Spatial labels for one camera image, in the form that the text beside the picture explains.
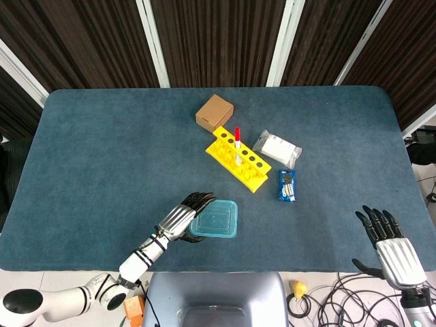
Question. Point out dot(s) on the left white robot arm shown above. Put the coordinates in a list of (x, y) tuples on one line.
[(85, 289)]

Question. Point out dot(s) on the red capped test tube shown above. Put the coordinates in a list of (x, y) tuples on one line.
[(237, 144)]

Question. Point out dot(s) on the blue table mat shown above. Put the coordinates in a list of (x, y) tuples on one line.
[(102, 163)]

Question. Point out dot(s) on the orange block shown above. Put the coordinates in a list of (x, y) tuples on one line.
[(133, 306)]

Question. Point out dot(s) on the yellow object on floor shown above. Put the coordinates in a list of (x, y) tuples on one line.
[(297, 289)]

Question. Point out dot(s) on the yellow test tube rack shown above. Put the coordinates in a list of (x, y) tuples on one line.
[(238, 160)]

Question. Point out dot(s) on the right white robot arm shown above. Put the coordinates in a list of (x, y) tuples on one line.
[(416, 306)]

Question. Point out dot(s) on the blue cookie packet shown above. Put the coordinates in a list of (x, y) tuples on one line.
[(287, 186)]

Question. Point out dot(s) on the teal plastic container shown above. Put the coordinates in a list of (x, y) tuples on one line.
[(215, 219)]

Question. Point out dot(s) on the brown cardboard box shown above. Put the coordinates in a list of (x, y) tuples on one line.
[(214, 112)]

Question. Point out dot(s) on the grey robot torso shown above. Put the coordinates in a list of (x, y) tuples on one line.
[(214, 299)]

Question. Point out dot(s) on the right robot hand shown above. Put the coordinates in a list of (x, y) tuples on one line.
[(399, 259)]

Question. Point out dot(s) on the black device on floor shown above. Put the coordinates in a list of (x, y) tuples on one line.
[(421, 144)]

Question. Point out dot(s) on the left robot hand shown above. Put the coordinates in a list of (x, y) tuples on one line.
[(177, 218)]

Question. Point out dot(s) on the white tissue pack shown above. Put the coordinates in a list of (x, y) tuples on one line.
[(277, 148)]

